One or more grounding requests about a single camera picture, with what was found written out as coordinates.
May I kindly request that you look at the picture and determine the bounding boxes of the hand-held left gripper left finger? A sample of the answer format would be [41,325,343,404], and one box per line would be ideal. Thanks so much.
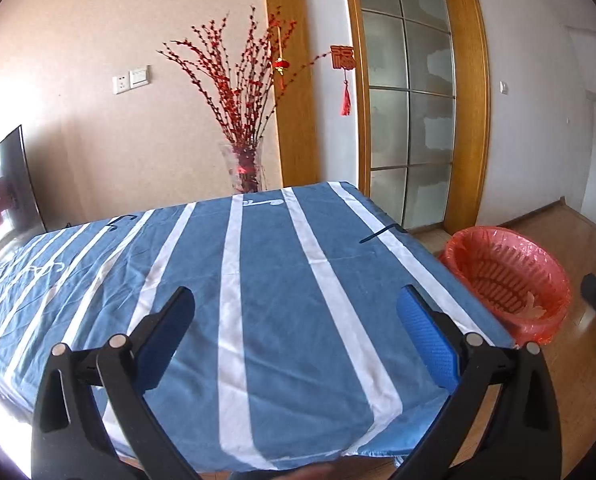
[30,286,201,480]

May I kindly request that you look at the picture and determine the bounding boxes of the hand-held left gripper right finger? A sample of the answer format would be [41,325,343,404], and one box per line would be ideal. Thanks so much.
[390,284,564,480]

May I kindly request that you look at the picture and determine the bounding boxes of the red lined trash bin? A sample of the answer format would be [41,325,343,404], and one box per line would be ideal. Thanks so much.
[438,226,572,347]

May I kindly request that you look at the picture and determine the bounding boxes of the black tablecloth clip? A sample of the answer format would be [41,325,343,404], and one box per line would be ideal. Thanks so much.
[105,213,140,232]
[360,225,408,245]

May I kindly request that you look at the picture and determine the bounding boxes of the blue white striped tablecloth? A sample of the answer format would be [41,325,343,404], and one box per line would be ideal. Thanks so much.
[0,180,516,473]

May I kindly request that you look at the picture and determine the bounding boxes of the glass vase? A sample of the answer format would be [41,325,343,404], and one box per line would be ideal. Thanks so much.
[219,141,267,195]

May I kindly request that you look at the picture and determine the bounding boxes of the black flat television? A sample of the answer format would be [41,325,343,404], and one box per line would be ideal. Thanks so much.
[0,124,47,267]

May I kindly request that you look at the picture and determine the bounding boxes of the frosted glass wooden door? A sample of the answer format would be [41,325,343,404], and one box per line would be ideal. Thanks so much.
[342,0,492,237]

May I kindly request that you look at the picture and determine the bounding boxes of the red berry branches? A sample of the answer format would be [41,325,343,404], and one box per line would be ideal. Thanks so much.
[157,5,335,161]

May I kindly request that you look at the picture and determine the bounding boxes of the small red lantern ornament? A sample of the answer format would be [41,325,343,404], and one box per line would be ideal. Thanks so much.
[272,57,290,92]

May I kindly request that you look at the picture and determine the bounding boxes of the wooden wall trim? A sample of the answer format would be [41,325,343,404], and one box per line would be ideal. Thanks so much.
[263,0,320,191]

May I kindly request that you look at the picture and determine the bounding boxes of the red knot wall ornament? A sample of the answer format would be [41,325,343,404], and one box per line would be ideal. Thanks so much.
[330,45,358,117]

